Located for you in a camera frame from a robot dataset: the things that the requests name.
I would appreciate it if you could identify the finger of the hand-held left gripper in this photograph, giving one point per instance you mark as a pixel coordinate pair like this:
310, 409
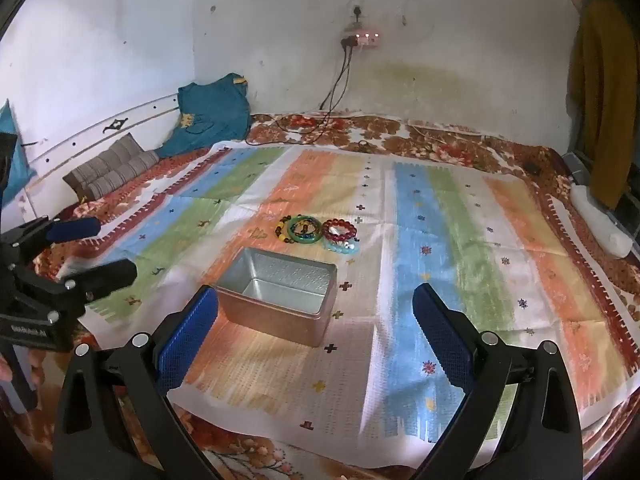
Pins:
75, 227
110, 275

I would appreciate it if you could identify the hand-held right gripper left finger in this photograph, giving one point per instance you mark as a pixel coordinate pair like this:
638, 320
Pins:
187, 340

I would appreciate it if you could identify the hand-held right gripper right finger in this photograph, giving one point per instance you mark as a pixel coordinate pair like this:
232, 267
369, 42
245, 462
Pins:
445, 340

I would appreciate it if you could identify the silver metal tin box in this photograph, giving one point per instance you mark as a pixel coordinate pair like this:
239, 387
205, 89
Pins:
280, 320

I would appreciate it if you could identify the green bangle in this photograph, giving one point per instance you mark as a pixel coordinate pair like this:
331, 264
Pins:
305, 241

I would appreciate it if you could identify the striped brown pillow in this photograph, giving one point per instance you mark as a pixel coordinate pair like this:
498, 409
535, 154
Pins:
110, 167

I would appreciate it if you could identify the teal cloth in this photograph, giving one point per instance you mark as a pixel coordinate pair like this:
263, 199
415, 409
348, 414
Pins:
24, 165

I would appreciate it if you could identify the white bed headboard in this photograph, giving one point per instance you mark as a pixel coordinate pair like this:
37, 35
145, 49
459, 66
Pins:
75, 135

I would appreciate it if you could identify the striped printed mat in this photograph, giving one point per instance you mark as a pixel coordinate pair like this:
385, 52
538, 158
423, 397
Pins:
450, 210

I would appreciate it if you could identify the teal garment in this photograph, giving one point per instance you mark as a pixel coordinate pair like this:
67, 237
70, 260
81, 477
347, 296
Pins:
215, 110

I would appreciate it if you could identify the white bolster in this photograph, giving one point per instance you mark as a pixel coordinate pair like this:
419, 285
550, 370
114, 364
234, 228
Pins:
600, 225

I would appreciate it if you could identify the colourful striped patterned blanket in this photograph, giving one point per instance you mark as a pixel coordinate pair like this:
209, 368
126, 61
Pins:
440, 135

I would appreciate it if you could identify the grey object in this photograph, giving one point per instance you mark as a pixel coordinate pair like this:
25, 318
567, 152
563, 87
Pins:
575, 167

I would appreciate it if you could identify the mustard hanging garment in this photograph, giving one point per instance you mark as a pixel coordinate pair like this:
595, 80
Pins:
605, 85

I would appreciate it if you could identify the white power strip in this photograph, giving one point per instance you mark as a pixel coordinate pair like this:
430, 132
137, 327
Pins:
367, 39

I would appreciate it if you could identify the wall socket plug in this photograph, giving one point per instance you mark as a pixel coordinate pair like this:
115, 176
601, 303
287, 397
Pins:
356, 12

